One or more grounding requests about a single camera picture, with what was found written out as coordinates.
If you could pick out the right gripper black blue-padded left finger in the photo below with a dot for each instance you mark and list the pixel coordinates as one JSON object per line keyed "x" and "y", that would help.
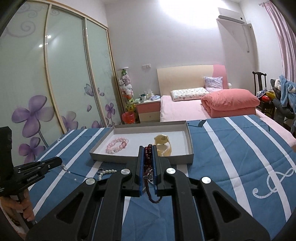
{"x": 94, "y": 210}

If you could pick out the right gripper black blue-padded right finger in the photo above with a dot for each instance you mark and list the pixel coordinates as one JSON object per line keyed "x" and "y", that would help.
{"x": 202, "y": 210}

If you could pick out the cream jewelry holder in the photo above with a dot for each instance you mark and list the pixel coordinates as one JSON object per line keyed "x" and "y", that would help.
{"x": 163, "y": 145}

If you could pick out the person's left hand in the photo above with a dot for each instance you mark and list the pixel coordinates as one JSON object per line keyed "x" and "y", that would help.
{"x": 9, "y": 205}

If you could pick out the blue white striped bedspread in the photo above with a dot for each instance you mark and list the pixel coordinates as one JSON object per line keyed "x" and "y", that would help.
{"x": 244, "y": 155}

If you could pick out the grey shallow tray box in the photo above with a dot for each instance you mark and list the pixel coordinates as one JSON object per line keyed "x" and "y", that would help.
{"x": 143, "y": 135}

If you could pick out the red waste basket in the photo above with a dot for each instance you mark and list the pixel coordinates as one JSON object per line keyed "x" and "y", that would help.
{"x": 128, "y": 117}

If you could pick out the pink cream nightstand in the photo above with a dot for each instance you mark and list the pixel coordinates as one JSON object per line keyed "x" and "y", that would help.
{"x": 149, "y": 111}

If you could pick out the folded coral pink duvet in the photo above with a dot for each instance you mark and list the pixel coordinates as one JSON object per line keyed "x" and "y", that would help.
{"x": 230, "y": 102}

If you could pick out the sliding floral wardrobe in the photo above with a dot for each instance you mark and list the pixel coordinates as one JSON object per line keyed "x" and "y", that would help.
{"x": 57, "y": 75}

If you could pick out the dark wooden chair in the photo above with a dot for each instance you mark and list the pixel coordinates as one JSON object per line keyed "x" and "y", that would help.
{"x": 266, "y": 105}

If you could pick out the white patterned pillow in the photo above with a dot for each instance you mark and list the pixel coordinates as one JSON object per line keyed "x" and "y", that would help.
{"x": 188, "y": 94}

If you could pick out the stack of plush toys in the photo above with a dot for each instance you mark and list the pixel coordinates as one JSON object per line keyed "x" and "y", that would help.
{"x": 126, "y": 90}

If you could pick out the purple patterned small pillow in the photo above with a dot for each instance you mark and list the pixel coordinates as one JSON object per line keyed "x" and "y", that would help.
{"x": 213, "y": 84}

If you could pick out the blue clothes pile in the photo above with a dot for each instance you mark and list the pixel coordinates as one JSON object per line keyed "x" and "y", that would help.
{"x": 284, "y": 101}

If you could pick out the cream pink headboard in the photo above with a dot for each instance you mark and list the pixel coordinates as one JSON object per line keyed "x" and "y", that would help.
{"x": 184, "y": 77}

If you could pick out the pink curtain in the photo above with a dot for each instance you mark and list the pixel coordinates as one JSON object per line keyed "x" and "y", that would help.
{"x": 286, "y": 39}

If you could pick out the white air conditioner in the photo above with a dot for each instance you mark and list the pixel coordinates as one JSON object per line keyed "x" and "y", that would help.
{"x": 232, "y": 16}

